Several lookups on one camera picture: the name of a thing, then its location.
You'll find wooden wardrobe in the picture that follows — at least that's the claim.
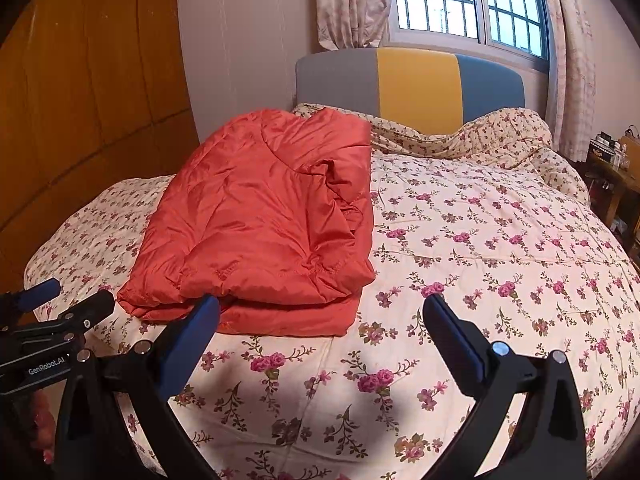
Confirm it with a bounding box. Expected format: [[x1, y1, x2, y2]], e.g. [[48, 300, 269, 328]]
[[0, 0, 202, 322]]

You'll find grey yellow blue headboard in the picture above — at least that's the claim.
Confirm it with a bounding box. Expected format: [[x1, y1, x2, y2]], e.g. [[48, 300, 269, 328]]
[[295, 47, 526, 137]]

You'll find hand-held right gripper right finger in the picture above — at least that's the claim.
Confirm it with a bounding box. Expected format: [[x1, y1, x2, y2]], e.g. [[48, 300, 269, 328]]
[[422, 293, 589, 480]]

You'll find barred window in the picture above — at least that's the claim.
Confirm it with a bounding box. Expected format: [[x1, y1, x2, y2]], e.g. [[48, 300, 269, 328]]
[[390, 0, 551, 73]]

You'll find wooden desk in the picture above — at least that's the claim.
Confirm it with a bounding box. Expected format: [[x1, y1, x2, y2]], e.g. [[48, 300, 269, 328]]
[[584, 135, 640, 242]]

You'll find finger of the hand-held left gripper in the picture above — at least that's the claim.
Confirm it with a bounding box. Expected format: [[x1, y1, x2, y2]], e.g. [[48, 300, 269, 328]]
[[56, 289, 117, 335], [14, 277, 62, 314]]

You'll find floral quilt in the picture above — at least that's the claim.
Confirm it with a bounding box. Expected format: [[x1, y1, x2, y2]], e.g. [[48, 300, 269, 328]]
[[24, 102, 640, 480]]

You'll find long patterned curtain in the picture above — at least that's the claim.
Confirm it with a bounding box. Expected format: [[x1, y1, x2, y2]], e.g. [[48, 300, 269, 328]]
[[542, 0, 599, 162]]

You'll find person's left hand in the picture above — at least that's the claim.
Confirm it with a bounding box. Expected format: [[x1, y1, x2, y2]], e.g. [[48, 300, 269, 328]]
[[29, 391, 57, 465]]

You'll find orange quilted jacket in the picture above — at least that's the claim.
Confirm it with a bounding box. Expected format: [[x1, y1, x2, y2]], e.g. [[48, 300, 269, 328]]
[[116, 107, 377, 337]]

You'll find dark box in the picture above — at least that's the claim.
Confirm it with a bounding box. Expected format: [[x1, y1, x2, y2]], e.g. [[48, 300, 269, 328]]
[[590, 132, 622, 159]]

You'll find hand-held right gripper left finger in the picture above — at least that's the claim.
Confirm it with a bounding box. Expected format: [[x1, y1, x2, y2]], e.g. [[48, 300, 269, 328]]
[[54, 294, 221, 480]]

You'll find short patterned curtain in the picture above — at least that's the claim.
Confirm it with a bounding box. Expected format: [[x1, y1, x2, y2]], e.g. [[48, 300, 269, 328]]
[[315, 0, 397, 52]]

